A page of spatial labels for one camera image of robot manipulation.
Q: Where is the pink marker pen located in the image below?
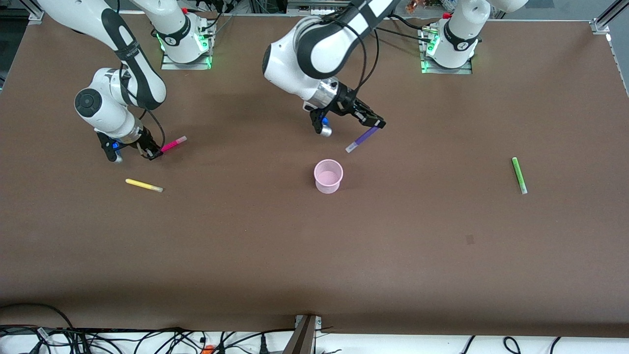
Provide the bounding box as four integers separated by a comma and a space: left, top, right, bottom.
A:
160, 136, 188, 153

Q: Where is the aluminium table frame post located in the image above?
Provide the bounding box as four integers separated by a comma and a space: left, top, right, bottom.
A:
283, 315, 323, 354

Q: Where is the pink cup pen holder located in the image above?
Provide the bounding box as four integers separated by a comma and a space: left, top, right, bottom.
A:
314, 159, 344, 194

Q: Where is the purple marker pen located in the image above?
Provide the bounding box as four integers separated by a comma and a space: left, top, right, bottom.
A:
345, 126, 380, 153

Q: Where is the green marker pen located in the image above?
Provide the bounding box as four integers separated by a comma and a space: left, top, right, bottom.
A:
512, 157, 528, 195

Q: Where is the black tangled floor cable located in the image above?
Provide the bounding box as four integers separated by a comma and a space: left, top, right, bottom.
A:
133, 327, 295, 354

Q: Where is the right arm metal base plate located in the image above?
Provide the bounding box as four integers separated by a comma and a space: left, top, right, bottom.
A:
161, 48, 213, 70

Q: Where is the yellow marker pen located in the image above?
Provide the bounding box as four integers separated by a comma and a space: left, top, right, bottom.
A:
125, 178, 164, 193

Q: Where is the black right base cable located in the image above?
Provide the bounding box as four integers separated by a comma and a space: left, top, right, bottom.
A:
197, 0, 237, 40

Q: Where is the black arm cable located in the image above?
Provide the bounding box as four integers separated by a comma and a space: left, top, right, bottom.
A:
118, 64, 167, 146
322, 10, 381, 96

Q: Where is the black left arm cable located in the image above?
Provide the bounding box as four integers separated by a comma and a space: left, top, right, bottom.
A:
322, 10, 381, 96

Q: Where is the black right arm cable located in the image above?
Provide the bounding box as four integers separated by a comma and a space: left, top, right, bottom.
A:
118, 64, 167, 146

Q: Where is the aluminium rail with sockets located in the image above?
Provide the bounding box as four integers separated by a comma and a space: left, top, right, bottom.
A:
286, 0, 352, 16

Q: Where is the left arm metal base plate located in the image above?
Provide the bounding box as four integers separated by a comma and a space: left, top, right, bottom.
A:
421, 58, 473, 75

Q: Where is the aluminium frame corner profile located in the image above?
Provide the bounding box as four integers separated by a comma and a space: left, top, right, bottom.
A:
22, 0, 46, 24
591, 0, 629, 35

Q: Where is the long black base cable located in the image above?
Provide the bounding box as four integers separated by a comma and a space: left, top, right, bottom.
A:
376, 26, 427, 44

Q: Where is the black arched floor cable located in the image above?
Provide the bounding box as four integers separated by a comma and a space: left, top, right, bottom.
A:
0, 303, 75, 330

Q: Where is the curved black base cable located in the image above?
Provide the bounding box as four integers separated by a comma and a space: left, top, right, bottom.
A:
391, 13, 437, 32

